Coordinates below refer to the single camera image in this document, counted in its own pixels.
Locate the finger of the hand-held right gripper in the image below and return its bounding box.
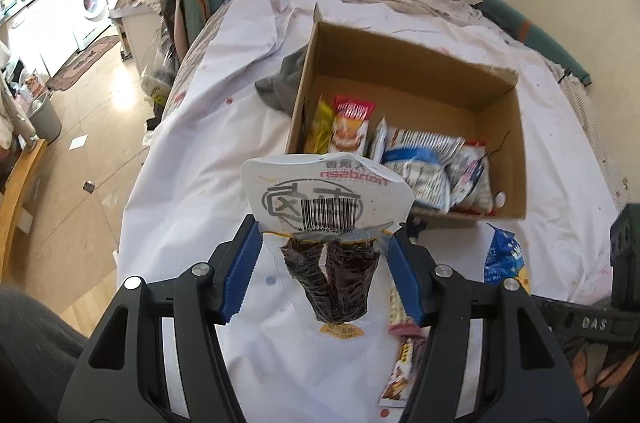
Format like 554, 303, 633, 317
609, 201, 640, 305

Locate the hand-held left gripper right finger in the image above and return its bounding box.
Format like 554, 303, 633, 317
387, 227, 588, 423

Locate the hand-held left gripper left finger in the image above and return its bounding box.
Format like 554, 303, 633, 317
57, 214, 264, 423

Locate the white packet with dark jerky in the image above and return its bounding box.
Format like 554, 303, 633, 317
240, 153, 416, 325

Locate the blue and white snack packet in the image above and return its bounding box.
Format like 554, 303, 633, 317
382, 127, 467, 210

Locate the small white snack packet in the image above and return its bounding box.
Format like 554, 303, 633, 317
366, 117, 389, 164

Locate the yellow snack bag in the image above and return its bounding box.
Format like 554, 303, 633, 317
302, 95, 337, 154

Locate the brown cardboard box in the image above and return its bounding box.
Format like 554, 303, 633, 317
285, 3, 528, 222

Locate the person's right hand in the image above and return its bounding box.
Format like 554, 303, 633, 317
571, 346, 618, 396

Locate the pink wafer bar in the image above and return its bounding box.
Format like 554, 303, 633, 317
387, 272, 427, 338

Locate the long brown chocolate bar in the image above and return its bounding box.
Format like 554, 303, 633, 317
379, 335, 427, 410

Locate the blue cartoon snack packet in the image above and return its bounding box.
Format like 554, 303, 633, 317
482, 224, 532, 295

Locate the white bed sheet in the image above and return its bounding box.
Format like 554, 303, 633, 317
117, 0, 622, 423

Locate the floral quilt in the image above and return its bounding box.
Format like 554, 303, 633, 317
547, 58, 636, 208

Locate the grey cloth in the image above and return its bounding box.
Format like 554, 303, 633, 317
254, 47, 307, 114

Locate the clear plastic bag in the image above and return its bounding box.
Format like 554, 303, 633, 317
142, 52, 177, 104

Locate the person's grey trouser leg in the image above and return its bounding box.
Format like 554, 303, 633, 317
0, 284, 103, 423

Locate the wooden chair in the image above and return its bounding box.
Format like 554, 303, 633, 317
0, 137, 49, 285

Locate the teal pillow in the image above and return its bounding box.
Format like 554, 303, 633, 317
479, 0, 592, 84

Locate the grey trash bin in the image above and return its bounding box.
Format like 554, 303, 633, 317
27, 94, 64, 140

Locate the white cabinet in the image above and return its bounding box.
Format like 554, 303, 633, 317
112, 0, 169, 74

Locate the brown floor mat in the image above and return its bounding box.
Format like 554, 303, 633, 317
47, 33, 122, 92

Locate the white washing machine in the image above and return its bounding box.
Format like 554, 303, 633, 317
74, 0, 112, 37

